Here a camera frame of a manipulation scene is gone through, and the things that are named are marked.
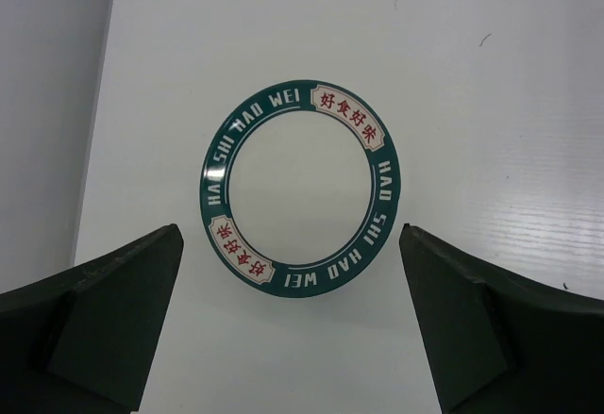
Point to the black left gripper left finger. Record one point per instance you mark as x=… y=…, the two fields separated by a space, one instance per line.
x=84 y=340

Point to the green rimmed white plate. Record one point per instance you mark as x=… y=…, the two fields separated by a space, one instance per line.
x=330 y=273

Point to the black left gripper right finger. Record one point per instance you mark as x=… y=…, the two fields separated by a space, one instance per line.
x=498 y=342

